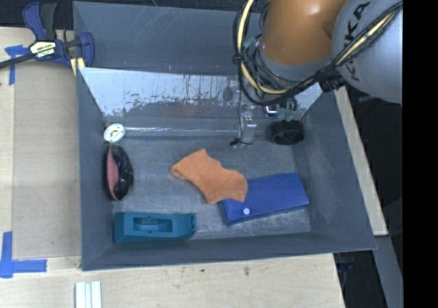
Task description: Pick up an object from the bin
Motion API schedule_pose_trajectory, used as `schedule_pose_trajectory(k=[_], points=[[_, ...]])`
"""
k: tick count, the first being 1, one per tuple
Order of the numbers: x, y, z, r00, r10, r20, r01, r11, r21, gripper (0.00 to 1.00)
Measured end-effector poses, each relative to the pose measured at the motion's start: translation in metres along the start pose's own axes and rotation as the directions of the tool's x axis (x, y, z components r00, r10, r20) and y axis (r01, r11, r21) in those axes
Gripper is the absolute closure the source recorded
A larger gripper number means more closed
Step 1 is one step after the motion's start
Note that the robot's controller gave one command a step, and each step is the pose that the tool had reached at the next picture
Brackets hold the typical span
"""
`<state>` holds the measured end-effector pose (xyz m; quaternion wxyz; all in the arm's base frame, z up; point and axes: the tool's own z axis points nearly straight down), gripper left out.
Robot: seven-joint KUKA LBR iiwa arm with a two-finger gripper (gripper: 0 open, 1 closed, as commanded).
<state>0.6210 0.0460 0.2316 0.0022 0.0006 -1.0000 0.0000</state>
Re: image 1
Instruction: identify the white round plastic cap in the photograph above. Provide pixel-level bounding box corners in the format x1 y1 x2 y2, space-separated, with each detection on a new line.
103 123 127 144

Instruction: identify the orange cloth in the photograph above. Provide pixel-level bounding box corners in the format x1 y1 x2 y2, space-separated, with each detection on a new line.
170 148 249 205

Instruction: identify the teal plastic tape dispenser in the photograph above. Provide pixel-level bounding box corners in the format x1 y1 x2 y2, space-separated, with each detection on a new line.
112 211 198 244

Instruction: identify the blue flat case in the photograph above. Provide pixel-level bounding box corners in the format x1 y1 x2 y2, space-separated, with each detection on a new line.
218 172 310 227

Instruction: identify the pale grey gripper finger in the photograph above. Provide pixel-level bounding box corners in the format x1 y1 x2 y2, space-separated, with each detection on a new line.
239 112 258 146

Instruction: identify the black cylinder on white bracket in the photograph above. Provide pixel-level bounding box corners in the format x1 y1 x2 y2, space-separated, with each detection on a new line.
268 119 306 146

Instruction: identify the grey metal bin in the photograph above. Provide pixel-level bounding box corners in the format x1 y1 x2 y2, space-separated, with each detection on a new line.
71 0 378 272

